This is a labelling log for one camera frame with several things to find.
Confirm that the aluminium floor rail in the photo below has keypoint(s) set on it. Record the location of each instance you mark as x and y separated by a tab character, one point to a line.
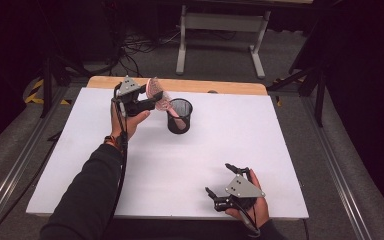
13	173
335	173

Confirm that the white metal desk frame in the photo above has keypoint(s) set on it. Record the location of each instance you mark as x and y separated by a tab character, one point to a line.
225	21

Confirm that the dark wristband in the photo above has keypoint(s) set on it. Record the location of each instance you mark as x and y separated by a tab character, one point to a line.
110	140

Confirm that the person's left hand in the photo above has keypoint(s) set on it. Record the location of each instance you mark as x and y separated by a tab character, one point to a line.
126	126

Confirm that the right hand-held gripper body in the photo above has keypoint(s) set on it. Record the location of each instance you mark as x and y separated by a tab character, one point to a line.
241	193

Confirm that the black mesh pen holder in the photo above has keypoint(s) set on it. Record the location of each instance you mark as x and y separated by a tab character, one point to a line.
180	123

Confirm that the person's right hand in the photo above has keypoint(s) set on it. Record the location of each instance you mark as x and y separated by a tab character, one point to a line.
261	208

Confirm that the black tripod stand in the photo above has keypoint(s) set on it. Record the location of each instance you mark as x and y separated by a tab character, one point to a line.
51	83
313	83

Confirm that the yellow black hazard tape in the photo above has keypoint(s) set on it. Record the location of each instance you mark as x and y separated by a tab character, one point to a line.
35	93

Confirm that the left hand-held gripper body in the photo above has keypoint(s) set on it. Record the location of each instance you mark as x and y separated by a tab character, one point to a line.
130	91

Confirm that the pink hairbrush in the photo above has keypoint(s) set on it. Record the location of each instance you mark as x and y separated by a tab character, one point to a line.
161	96

